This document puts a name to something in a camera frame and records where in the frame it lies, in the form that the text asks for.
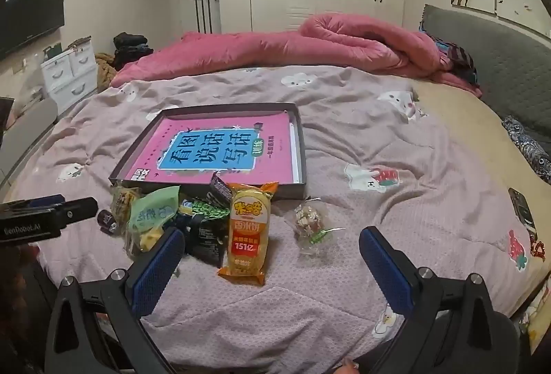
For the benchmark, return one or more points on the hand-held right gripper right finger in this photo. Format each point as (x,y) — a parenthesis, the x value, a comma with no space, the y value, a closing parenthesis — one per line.
(385,270)

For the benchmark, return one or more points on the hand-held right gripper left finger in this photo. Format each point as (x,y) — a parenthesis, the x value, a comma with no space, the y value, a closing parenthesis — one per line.
(157,270)

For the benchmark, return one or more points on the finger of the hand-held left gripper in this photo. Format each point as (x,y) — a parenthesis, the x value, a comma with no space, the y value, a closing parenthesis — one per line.
(77,210)
(43,200)

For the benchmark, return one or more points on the small dark jelly cup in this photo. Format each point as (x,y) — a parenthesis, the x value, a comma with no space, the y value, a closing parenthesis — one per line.
(106,221)

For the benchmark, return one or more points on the clear yellowish snack packet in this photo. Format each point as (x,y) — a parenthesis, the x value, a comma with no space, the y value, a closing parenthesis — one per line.
(125,202)

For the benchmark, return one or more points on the black green snack packet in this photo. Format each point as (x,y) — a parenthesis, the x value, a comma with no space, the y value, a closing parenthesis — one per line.
(206,245)

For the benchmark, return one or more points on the light green snack packet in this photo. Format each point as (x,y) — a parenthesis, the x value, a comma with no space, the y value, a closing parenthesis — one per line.
(150,210)

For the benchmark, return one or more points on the clear nut candy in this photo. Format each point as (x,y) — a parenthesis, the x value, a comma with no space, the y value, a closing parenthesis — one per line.
(310,221)

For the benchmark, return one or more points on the orange snack packet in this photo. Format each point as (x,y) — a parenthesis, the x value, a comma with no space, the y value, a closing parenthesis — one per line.
(247,245)

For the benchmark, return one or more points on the dark brown snack bar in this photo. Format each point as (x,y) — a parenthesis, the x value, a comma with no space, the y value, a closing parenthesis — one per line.
(219,189)

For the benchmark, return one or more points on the grey cardboard box tray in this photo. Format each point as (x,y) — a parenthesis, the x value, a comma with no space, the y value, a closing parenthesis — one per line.
(292,191)

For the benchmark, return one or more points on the grey chair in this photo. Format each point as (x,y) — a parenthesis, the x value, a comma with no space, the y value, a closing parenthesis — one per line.
(30,133)

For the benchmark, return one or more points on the white drawer cabinet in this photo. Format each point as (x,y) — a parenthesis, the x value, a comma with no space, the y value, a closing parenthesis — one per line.
(69,77)

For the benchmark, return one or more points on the brown knit blanket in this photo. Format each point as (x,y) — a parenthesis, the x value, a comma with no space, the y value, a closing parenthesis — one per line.
(105,71)

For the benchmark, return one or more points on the dark green jar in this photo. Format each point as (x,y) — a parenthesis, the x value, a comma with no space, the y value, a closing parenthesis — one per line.
(54,52)

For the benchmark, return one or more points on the black phone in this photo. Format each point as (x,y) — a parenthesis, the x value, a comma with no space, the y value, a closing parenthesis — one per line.
(521,210)

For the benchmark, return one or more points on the pink book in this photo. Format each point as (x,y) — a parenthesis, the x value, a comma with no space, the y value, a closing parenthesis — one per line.
(267,150)

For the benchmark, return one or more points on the dark clothes pile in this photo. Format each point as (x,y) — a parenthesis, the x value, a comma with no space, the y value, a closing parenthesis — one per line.
(129,49)

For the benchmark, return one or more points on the dark patterned pillow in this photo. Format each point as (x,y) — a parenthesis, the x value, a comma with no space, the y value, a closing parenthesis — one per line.
(529,150)

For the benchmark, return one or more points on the dark striped clothes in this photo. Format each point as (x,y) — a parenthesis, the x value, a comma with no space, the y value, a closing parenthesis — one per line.
(460,55)

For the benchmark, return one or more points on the coat rack stand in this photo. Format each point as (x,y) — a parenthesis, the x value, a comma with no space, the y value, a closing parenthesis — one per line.
(202,12)

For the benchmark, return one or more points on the pink quilt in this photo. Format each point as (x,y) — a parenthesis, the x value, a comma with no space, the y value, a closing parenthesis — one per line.
(301,47)

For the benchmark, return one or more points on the grey padded headboard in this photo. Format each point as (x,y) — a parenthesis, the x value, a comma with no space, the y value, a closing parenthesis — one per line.
(508,64)

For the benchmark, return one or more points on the black wall television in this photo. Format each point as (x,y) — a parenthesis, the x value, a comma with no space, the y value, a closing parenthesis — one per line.
(30,21)

